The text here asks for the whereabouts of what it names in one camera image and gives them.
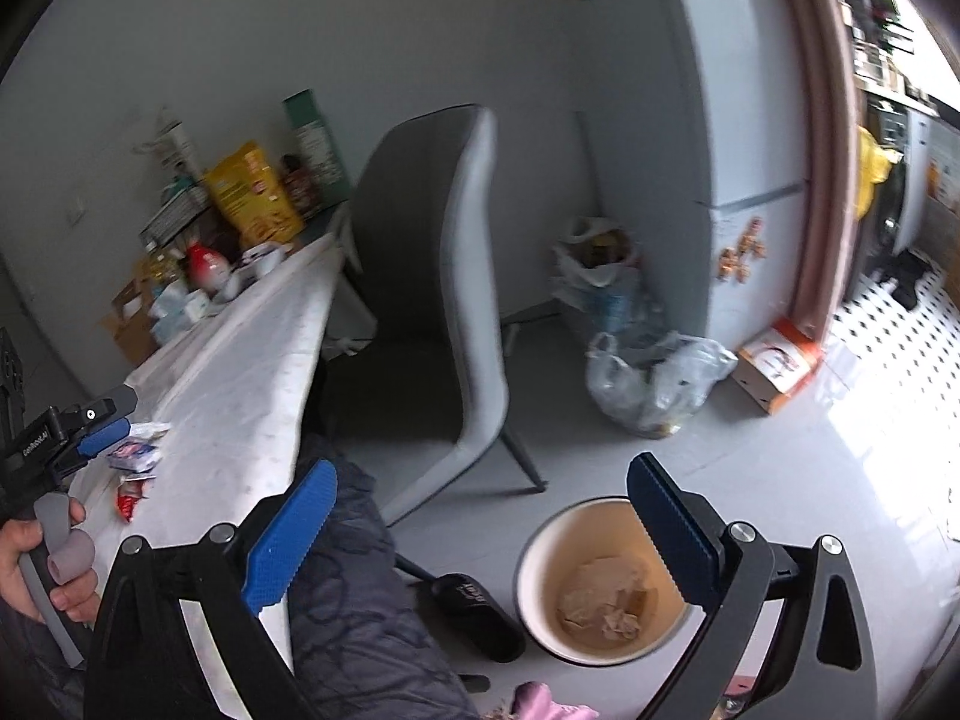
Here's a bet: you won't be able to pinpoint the white dotted floor mat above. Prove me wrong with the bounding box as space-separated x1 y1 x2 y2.
825 270 960 541

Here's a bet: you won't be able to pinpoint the black slipper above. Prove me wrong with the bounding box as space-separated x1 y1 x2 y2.
412 574 526 661

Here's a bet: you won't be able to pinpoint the person's leg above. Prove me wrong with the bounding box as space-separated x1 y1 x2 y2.
289 435 488 720

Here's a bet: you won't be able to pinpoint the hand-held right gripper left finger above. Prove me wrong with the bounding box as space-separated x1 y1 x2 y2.
82 457 342 720

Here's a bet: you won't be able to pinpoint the orange white box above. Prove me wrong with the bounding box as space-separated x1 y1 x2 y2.
735 319 822 415

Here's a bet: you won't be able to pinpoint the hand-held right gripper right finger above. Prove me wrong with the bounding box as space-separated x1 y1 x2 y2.
626 452 878 720

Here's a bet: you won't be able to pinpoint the white floral tablecloth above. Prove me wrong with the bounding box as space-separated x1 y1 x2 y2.
71 229 338 661

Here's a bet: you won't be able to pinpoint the black shoes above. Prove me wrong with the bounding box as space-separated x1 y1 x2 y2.
877 247 931 308

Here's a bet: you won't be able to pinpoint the large white tissue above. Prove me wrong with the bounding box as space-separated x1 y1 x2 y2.
556 555 652 635

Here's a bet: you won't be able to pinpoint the white round bin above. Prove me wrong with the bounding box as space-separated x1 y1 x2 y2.
514 495 691 667

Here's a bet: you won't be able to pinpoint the red white bottle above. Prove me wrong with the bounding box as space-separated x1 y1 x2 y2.
184 240 233 293

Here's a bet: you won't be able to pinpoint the clear plastic bag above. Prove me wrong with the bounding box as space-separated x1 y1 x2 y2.
585 330 740 437

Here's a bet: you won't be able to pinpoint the purple packet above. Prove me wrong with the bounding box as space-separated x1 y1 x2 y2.
105 439 162 472

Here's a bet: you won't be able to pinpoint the white handheld device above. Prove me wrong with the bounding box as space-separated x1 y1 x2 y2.
225 240 293 293

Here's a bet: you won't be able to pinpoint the grey chair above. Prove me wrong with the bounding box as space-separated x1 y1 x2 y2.
319 103 548 526

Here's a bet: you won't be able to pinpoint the red wrapper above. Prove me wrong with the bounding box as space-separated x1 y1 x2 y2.
115 480 155 522

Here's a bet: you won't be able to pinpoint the person's left hand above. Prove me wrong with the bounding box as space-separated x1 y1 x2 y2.
0 499 102 625

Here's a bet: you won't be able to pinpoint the yellow snack bag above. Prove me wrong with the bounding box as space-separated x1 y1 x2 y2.
204 141 305 245

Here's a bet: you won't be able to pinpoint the white refrigerator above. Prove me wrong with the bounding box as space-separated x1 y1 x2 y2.
645 0 815 346

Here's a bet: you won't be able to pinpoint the black wire basket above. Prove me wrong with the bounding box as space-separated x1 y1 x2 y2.
139 184 211 248

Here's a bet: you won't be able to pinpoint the white printed paper bag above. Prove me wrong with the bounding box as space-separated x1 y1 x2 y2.
154 120 207 188

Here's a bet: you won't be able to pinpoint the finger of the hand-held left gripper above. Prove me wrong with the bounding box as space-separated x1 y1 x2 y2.
64 385 141 425
71 422 130 462

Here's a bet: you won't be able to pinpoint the blue white tissue box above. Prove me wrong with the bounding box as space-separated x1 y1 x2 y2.
150 289 211 342

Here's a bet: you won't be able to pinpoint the pink cloth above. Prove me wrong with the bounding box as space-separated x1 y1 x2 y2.
487 681 601 720

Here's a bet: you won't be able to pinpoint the plastic bag with brown contents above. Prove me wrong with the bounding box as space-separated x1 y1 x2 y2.
551 216 646 301

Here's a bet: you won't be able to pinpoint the open cardboard box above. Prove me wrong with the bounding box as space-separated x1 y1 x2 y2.
101 277 162 365

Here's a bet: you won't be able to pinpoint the person's left forearm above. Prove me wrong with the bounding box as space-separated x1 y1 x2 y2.
0 611 85 720

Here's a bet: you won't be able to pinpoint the bag of plastic bottles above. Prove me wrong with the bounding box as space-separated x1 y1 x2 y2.
577 277 668 346

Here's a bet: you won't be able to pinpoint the tall green box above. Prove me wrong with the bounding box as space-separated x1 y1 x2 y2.
283 90 353 203

